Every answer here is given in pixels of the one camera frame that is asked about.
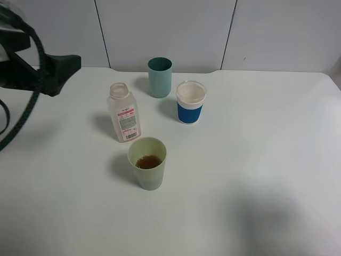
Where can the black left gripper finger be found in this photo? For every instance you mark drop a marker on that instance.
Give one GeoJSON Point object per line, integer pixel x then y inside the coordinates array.
{"type": "Point", "coordinates": [54, 71]}

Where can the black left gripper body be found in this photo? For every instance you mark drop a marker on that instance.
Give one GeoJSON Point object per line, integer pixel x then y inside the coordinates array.
{"type": "Point", "coordinates": [15, 72]}

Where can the clear plastic drink bottle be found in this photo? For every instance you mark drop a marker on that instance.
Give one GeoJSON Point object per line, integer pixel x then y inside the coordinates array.
{"type": "Point", "coordinates": [122, 106]}

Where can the teal plastic cup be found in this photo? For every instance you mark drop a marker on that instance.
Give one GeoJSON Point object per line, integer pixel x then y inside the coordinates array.
{"type": "Point", "coordinates": [160, 76]}

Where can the light green plastic cup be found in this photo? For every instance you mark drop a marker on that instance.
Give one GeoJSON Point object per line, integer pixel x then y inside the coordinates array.
{"type": "Point", "coordinates": [147, 157]}

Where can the blue sleeved paper cup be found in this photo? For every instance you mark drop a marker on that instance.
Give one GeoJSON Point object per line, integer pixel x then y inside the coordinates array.
{"type": "Point", "coordinates": [190, 99]}

